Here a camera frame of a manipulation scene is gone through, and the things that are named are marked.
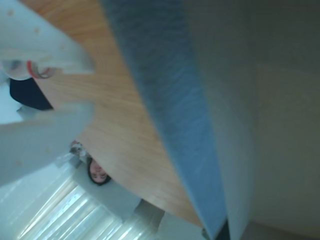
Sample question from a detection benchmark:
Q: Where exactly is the grey cardboard box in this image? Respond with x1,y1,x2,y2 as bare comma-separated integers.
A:
99,0,320,240

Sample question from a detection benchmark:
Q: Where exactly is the dark grey rug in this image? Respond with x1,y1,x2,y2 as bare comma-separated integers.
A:
9,76,55,111

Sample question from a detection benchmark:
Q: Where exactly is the clear bottle Reciclame red label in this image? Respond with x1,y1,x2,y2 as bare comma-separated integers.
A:
1,59,52,81

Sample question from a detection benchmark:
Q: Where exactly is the person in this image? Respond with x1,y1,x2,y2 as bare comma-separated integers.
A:
86,156,167,237

